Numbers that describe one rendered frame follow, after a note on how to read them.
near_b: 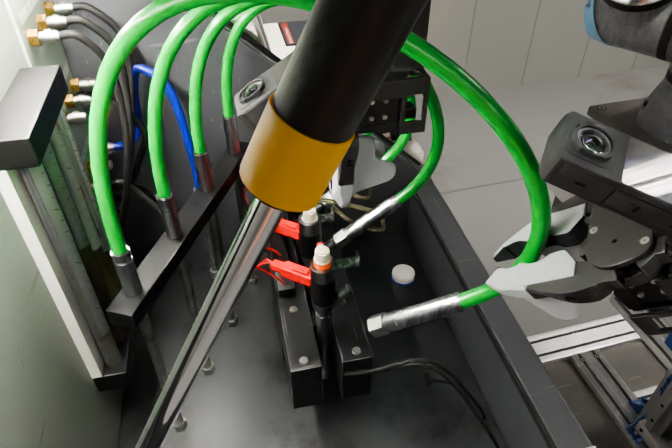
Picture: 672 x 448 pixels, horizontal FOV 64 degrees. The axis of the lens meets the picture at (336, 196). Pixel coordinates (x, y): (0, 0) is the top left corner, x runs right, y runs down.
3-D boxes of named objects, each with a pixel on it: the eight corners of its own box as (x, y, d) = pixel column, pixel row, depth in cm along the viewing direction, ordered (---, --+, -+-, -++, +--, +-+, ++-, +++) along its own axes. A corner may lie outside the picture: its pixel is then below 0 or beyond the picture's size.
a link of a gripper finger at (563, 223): (527, 290, 49) (627, 281, 41) (485, 252, 47) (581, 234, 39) (536, 262, 50) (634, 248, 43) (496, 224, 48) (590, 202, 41)
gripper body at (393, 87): (424, 140, 47) (441, 2, 40) (329, 152, 46) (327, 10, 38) (398, 99, 53) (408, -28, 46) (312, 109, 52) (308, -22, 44)
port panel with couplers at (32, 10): (116, 224, 72) (36, -15, 53) (89, 227, 71) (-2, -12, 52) (124, 168, 82) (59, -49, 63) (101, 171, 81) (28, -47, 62)
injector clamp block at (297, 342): (368, 422, 73) (373, 355, 64) (296, 438, 72) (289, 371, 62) (320, 251, 99) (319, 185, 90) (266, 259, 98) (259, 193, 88)
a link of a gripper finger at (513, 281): (518, 342, 45) (626, 321, 39) (472, 303, 44) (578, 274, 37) (522, 311, 47) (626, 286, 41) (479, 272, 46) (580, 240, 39)
